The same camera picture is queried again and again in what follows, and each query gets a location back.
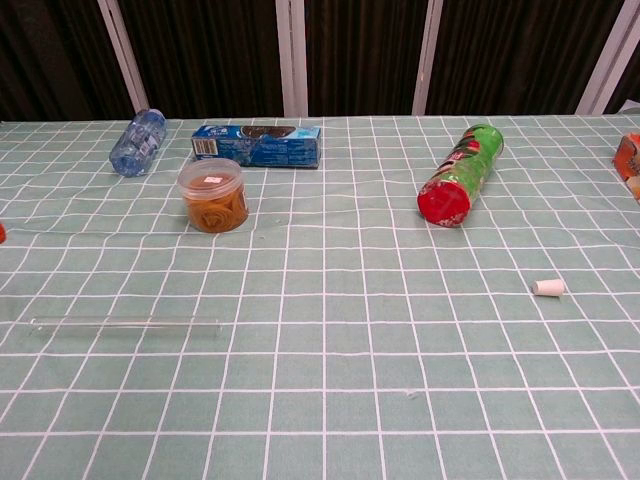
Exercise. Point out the clear plastic water bottle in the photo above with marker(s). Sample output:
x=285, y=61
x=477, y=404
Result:
x=137, y=145

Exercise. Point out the dark pleated curtain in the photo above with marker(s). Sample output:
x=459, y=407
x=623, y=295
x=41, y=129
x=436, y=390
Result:
x=215, y=55

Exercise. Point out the small white cap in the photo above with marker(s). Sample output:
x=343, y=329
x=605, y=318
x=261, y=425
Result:
x=548, y=287

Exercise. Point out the blue cookie box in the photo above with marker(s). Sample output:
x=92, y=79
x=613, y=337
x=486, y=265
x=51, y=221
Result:
x=270, y=150

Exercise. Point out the clear glass test tube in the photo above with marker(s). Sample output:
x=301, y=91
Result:
x=125, y=327

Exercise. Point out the orange carton box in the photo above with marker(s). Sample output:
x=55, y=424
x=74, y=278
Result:
x=630, y=155

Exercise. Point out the green chips can red lid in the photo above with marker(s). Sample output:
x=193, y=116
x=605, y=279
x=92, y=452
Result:
x=460, y=170

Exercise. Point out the clear jar with brown snacks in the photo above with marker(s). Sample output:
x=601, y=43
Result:
x=215, y=210

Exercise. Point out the green white checkered tablecloth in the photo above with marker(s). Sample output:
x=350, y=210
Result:
x=320, y=375

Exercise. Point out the white frame post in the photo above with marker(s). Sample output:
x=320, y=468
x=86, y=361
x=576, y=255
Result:
x=607, y=55
x=292, y=57
x=122, y=55
x=427, y=57

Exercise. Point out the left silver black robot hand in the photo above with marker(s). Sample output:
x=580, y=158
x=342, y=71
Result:
x=2, y=233

